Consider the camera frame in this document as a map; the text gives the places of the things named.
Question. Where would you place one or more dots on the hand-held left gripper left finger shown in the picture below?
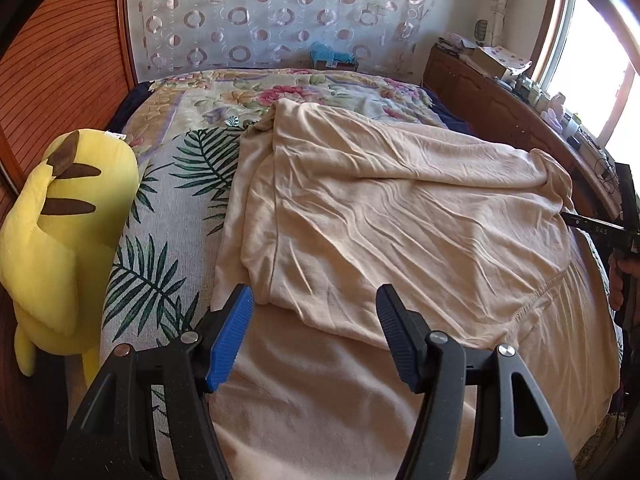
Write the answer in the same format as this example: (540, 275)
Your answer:
(232, 340)

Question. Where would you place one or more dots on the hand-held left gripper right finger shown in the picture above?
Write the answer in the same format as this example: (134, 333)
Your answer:
(397, 340)

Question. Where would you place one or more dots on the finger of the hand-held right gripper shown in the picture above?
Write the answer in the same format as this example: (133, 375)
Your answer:
(592, 226)

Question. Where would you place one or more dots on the beige printed t-shirt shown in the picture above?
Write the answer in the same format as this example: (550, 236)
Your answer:
(400, 210)

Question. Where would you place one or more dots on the person's right hand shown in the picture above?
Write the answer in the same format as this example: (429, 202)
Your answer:
(617, 285)

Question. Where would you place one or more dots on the leaf print bed sheet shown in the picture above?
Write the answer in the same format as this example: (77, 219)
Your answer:
(170, 240)

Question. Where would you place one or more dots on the pink figurine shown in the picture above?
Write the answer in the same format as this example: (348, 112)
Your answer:
(557, 104)

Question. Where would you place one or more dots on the wooden sideboard cabinet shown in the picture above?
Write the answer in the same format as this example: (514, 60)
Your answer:
(480, 95)

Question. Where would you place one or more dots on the dotted pink paper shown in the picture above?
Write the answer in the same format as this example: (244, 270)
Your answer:
(512, 57)

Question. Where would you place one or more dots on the cardboard box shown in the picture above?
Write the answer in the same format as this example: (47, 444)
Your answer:
(487, 62)

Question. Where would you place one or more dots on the yellow plush toy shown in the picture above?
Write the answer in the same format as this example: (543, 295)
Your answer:
(65, 240)

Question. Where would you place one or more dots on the floral window curtain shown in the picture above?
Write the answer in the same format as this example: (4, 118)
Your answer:
(505, 20)

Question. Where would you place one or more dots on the floral blanket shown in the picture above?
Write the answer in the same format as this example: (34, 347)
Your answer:
(300, 95)

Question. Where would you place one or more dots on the blue plush toy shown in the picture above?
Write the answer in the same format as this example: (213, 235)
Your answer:
(327, 55)

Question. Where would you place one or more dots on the circle pattern sheer curtain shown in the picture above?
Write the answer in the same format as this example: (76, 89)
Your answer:
(280, 20)

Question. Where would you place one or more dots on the wooden slatted wardrobe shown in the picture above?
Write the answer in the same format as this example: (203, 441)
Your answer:
(60, 60)

